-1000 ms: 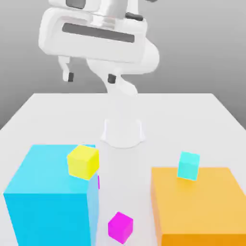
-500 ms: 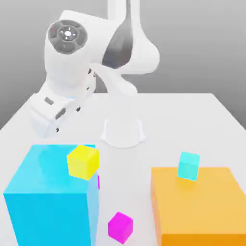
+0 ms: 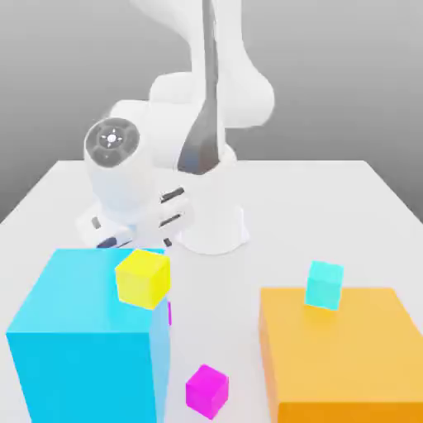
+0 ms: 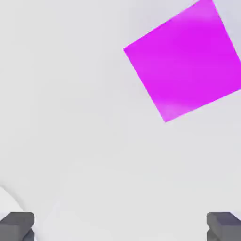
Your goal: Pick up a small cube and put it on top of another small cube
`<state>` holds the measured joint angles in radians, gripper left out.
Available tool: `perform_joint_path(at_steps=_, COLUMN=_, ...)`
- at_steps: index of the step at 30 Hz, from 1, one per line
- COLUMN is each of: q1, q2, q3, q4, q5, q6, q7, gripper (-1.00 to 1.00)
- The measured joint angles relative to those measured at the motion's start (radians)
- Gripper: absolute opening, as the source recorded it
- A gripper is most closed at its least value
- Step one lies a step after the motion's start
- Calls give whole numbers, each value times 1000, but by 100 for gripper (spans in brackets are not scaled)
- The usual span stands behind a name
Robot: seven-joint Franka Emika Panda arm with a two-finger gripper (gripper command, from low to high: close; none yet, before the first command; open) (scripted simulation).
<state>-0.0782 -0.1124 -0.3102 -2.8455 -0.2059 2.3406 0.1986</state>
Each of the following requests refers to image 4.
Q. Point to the large magenta box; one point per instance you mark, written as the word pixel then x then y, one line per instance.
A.
pixel 185 61

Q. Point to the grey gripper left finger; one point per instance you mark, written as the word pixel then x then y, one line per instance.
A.
pixel 16 224

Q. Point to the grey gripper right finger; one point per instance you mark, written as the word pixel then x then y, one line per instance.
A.
pixel 224 225

